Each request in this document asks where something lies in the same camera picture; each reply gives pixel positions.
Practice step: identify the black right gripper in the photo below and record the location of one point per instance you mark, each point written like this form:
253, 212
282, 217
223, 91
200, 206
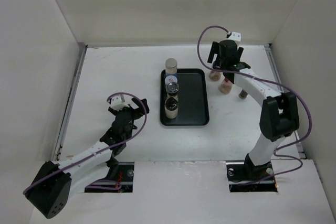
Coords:
215, 50

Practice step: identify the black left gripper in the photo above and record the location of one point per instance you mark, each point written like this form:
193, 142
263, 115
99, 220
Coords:
130, 109

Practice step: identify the black knob lid spice jar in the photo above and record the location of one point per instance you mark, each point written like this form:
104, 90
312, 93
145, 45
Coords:
215, 75

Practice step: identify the pink lid glass jar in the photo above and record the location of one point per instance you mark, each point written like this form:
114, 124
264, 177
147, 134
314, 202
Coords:
226, 86

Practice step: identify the black lid white powder jar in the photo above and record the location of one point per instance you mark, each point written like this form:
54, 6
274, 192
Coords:
171, 107

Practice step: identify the black top grinder bottle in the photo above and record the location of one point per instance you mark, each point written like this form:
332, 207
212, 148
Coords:
172, 89

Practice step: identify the tall jar white beads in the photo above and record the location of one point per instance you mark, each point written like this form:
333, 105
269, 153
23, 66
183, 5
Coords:
171, 67

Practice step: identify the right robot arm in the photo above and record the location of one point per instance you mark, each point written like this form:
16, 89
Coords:
279, 111

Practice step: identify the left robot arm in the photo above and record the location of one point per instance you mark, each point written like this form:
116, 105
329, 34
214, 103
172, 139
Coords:
56, 182

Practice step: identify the dark brown spice bottle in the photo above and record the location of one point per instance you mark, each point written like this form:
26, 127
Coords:
243, 94

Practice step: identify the black rectangular tray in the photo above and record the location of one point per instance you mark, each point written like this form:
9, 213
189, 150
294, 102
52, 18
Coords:
192, 99

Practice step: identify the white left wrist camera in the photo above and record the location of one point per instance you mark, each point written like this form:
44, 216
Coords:
117, 102

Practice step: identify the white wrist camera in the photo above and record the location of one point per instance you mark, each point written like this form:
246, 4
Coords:
117, 102
234, 36

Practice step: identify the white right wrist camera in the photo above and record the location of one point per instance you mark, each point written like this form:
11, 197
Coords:
234, 36

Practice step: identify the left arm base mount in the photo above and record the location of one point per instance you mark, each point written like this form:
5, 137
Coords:
118, 179

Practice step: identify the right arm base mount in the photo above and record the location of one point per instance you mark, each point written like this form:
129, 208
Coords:
244, 179

